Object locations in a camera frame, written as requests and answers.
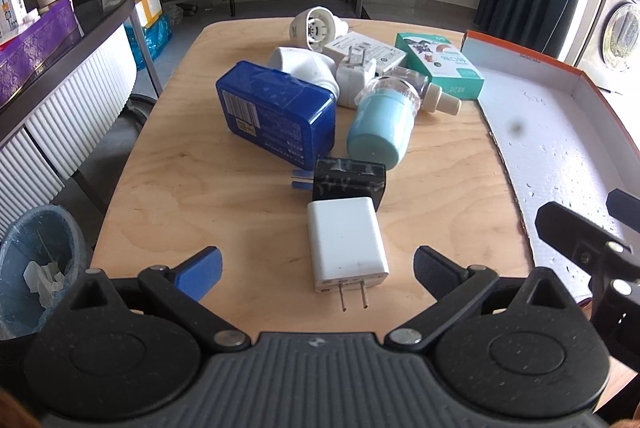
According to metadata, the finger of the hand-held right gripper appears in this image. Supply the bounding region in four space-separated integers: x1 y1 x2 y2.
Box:
534 201 640 359
606 188 640 229

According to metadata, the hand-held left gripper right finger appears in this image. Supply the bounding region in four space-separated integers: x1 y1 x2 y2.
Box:
384 245 583 353

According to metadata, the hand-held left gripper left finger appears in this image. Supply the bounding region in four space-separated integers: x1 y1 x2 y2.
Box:
60 246 252 353

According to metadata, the large white wall charger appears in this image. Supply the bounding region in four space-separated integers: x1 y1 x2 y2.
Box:
306 196 391 313

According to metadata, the orange and white cardboard box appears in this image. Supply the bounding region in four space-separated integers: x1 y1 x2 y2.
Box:
459 29 640 306

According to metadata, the black wall charger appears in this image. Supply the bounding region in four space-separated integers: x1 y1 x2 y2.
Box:
290 157 387 212

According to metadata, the light blue toothpick container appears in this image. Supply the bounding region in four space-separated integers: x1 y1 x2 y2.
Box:
346 75 420 172

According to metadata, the clear glass bottle beige nozzle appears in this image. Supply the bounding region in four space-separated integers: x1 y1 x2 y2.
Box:
372 67 462 118

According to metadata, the blue plastic box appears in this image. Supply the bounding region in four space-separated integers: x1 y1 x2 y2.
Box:
215 60 337 169

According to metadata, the green bandage carton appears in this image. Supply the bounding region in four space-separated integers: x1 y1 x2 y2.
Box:
394 31 486 101

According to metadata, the small white wall charger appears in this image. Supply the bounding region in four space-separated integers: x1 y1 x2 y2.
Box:
335 44 377 110

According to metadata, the white power adapter carton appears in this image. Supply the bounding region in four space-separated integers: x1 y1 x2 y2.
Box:
322 31 407 78

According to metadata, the white curved plug adapter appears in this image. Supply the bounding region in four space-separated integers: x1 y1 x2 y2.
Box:
267 46 337 91

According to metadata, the white round plug-in heater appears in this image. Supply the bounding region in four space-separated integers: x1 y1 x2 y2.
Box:
289 6 351 50

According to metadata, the crumpled white tissue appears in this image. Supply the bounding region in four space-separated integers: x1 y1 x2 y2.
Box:
22 260 66 309

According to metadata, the white washing machine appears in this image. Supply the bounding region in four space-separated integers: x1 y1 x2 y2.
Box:
565 0 640 94

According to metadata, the trash bin with blue liner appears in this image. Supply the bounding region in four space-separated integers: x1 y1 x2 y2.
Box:
0 204 94 341

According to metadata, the curved counter white ribbed panel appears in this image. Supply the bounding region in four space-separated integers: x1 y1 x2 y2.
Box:
0 0 138 229

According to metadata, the blue plastic bag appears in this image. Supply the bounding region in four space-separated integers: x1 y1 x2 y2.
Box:
124 13 173 69

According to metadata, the white and orange shipping carton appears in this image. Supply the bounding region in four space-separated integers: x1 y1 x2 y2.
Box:
132 0 163 29

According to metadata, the purple patterned box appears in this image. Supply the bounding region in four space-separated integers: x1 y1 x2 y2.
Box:
0 0 84 108

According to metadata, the white printed carton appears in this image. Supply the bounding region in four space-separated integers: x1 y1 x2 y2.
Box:
0 0 27 35

